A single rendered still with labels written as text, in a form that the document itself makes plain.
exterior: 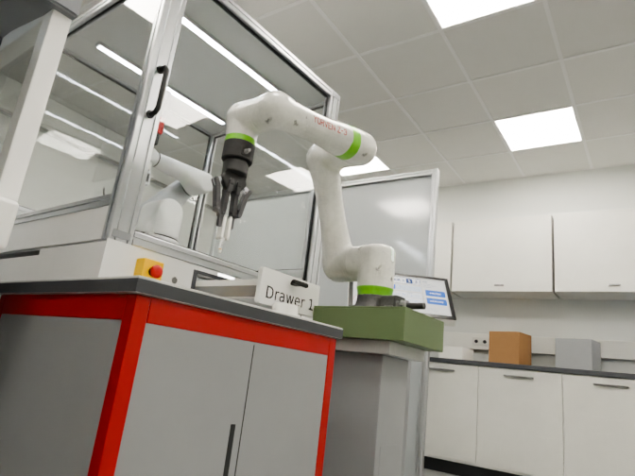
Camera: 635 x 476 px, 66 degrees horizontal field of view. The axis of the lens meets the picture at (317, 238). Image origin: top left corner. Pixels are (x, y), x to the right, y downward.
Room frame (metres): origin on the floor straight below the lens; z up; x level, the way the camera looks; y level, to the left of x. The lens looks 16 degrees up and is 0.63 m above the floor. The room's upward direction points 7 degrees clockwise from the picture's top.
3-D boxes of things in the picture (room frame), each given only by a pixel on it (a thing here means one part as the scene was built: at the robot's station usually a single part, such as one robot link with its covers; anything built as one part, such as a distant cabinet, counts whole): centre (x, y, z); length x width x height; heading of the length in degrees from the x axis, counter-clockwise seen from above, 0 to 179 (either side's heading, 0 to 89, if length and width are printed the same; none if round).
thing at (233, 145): (1.34, 0.26, 1.23); 0.12 x 0.09 x 0.06; 40
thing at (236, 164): (1.35, 0.26, 1.16); 0.08 x 0.07 x 0.09; 130
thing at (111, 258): (2.09, 0.66, 0.87); 1.02 x 0.95 x 0.14; 141
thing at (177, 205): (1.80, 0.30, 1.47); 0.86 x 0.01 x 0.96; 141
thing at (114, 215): (2.08, 0.66, 1.47); 1.02 x 0.95 x 1.04; 141
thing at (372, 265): (1.72, -0.21, 1.02); 0.16 x 0.13 x 0.19; 50
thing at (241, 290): (1.69, 0.23, 0.86); 0.40 x 0.26 x 0.06; 51
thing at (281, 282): (1.56, 0.07, 0.87); 0.29 x 0.02 x 0.11; 141
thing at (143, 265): (1.48, 0.50, 0.88); 0.07 x 0.05 x 0.07; 141
